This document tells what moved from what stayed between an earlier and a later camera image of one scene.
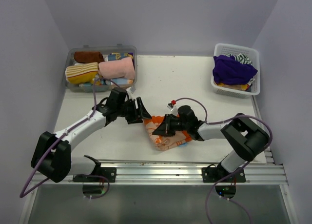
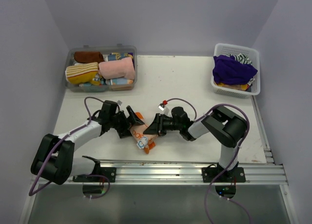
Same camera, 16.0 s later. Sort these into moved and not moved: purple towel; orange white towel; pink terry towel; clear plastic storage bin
Moved: orange white towel
Not moved: purple towel; clear plastic storage bin; pink terry towel
